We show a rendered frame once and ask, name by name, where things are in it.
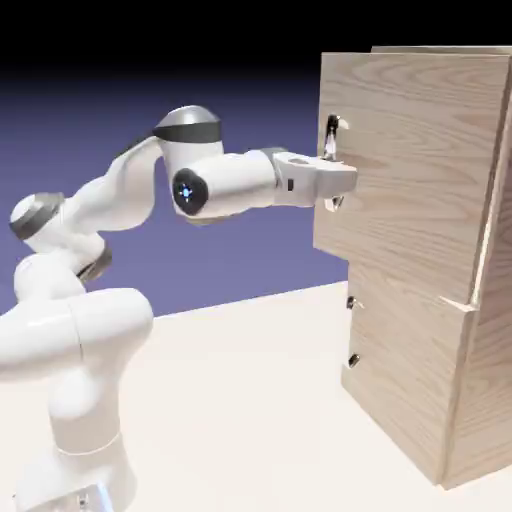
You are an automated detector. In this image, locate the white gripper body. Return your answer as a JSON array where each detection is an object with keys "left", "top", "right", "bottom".
[{"left": 314, "top": 157, "right": 359, "bottom": 200}]

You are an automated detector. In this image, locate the curved metal handle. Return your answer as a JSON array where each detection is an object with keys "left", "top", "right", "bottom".
[{"left": 322, "top": 114, "right": 350, "bottom": 213}]

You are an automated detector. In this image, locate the large light wood door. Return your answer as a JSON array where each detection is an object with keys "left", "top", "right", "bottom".
[{"left": 312, "top": 51, "right": 512, "bottom": 312}]

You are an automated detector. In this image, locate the small light wood door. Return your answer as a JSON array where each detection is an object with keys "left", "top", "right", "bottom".
[{"left": 340, "top": 255, "right": 480, "bottom": 491}]

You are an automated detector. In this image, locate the light wood cabinet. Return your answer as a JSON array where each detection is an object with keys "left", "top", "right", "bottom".
[{"left": 340, "top": 44, "right": 512, "bottom": 492}]

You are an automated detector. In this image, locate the small metal handle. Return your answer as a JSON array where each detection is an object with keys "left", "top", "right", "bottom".
[{"left": 345, "top": 294, "right": 366, "bottom": 370}]

